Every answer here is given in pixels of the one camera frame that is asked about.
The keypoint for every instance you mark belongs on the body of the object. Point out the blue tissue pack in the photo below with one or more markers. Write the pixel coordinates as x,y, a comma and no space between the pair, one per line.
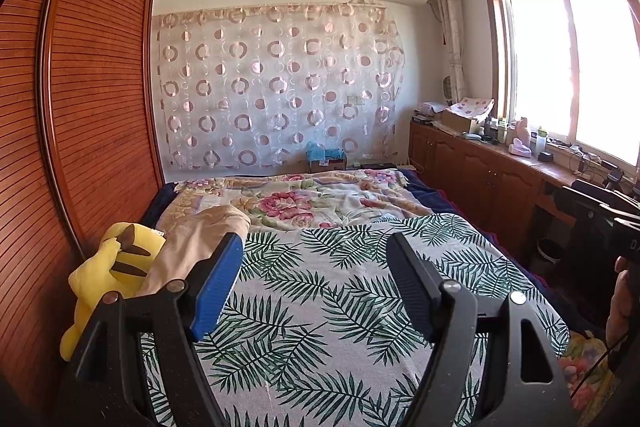
325,152

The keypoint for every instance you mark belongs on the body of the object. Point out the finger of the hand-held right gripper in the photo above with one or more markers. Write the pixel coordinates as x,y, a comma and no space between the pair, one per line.
585,199

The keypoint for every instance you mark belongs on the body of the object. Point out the pink dotted paper sheet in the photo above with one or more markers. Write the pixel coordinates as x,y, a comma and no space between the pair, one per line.
472,106

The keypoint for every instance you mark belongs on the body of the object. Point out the small black box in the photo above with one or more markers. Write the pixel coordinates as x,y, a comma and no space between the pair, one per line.
546,157

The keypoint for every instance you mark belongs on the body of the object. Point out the brown wooden sideboard cabinet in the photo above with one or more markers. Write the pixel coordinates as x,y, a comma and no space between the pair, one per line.
480,187

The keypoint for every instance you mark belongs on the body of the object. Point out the yellow floral quilt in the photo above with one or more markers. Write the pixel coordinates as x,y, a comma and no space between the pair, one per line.
585,367

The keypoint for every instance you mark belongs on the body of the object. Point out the green cap bottle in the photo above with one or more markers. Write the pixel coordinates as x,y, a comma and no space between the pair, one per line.
541,142

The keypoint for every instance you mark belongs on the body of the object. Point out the round hand fan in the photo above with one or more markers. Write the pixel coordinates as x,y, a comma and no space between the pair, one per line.
449,89

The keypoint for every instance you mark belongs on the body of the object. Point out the pale pink printed t-shirt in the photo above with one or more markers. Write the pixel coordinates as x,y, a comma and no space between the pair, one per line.
200,232

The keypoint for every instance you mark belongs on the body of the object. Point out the open cardboard box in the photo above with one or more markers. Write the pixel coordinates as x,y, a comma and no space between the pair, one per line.
457,122

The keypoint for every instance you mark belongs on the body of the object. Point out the small cardboard box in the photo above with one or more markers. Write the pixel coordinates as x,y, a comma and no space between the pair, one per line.
327,165

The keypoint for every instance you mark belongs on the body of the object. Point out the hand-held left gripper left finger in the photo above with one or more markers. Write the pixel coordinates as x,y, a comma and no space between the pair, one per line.
215,287

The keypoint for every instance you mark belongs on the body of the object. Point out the yellow plush toy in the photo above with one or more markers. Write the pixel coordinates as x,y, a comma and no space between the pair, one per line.
105,267

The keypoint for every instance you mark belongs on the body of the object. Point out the black chair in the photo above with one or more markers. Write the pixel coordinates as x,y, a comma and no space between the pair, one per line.
592,267

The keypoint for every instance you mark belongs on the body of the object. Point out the wooden framed window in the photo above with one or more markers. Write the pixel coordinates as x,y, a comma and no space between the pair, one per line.
565,67

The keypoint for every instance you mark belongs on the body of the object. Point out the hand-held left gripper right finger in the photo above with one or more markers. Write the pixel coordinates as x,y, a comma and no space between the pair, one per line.
412,287

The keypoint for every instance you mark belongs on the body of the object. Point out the white floral window curtain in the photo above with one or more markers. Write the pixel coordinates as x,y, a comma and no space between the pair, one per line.
450,32

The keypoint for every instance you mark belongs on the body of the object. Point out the stack of books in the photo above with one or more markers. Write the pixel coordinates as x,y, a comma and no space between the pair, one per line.
429,112

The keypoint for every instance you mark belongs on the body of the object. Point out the person's right hand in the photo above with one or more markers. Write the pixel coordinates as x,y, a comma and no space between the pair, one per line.
622,302

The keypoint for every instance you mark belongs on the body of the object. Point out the pink floral blanket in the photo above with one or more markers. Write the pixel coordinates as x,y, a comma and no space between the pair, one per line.
300,197

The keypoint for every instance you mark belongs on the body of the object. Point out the green leaf print bedspread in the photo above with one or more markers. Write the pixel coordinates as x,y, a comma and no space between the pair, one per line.
340,307

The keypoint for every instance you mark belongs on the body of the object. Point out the white waste bin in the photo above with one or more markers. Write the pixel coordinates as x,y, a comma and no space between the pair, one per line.
551,252

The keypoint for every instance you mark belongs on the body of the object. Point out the brown slatted wooden wardrobe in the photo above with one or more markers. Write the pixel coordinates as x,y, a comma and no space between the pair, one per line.
90,82

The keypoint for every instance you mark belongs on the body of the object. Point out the sheer circle pattern curtain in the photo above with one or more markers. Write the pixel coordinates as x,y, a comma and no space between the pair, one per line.
280,87

